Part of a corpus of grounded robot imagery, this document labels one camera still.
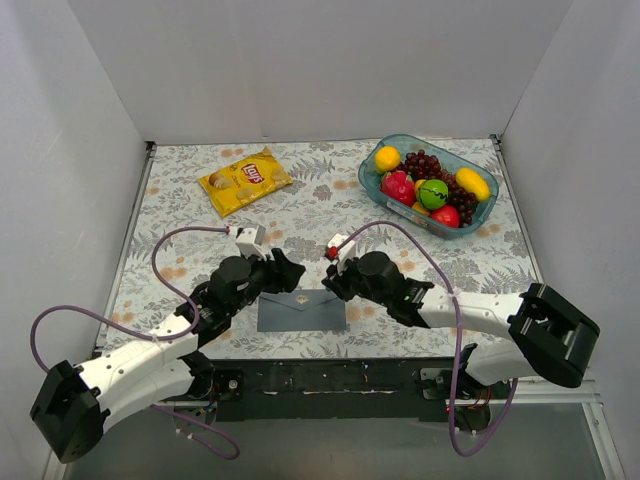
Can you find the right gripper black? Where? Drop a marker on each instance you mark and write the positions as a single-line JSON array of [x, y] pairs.
[[345, 280]]

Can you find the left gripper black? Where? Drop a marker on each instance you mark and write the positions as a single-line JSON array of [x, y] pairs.
[[276, 270]]

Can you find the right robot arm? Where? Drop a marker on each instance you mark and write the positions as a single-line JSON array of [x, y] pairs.
[[538, 332]]

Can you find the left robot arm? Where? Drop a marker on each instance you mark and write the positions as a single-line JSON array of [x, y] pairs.
[[76, 405]]

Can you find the red apple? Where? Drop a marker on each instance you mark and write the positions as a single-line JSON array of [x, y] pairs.
[[446, 215]]

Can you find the yellow Lays chips bag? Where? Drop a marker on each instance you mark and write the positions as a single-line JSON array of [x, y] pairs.
[[235, 186]]

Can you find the green ball fruit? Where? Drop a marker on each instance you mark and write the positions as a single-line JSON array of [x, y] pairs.
[[433, 194]]

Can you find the small orange fruit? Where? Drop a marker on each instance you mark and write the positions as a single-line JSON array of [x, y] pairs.
[[417, 186]]

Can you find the teal plastic fruit basket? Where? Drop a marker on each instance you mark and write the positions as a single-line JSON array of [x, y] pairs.
[[405, 143]]

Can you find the yellow lemon left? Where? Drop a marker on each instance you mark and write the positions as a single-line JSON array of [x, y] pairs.
[[387, 159]]

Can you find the purple grape bunch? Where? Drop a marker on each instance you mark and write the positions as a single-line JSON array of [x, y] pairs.
[[419, 165]]

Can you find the floral tablecloth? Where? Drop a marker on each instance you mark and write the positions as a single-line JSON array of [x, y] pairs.
[[176, 243]]

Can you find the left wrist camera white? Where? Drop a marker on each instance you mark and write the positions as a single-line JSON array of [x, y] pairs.
[[249, 241]]

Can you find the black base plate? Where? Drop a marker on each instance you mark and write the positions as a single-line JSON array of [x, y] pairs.
[[385, 388]]

